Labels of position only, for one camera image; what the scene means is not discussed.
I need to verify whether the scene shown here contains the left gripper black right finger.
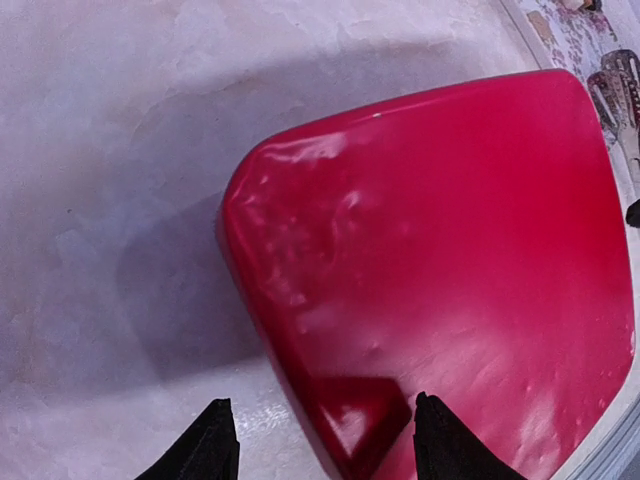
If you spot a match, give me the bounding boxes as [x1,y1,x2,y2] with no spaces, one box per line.
[413,392,525,480]

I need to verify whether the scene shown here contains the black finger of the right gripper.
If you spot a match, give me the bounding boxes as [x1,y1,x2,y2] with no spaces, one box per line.
[625,200,640,226]

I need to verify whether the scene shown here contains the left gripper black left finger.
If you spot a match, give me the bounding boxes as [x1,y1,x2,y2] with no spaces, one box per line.
[136,399,239,480]

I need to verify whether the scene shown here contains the metal serving tongs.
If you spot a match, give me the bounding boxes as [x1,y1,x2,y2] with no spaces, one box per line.
[587,49,639,185]

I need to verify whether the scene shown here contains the red box lid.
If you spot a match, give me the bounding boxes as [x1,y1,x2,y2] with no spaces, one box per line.
[218,70,635,479]

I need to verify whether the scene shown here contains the floral rectangular tray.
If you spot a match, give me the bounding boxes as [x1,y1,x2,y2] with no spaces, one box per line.
[499,0,640,151]

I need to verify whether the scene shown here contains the front aluminium rail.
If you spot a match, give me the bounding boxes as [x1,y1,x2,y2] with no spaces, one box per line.
[566,356,639,479]

